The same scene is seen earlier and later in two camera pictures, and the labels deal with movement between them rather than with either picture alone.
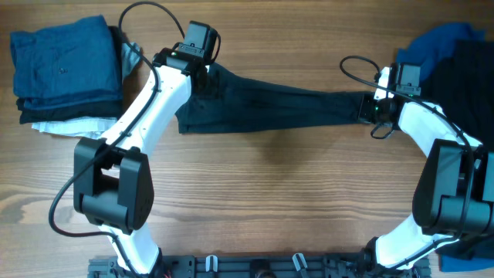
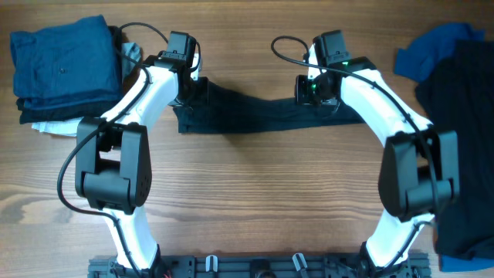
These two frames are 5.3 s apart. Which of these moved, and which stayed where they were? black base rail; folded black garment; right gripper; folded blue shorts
Moved: right gripper
Stayed: folded black garment; folded blue shorts; black base rail
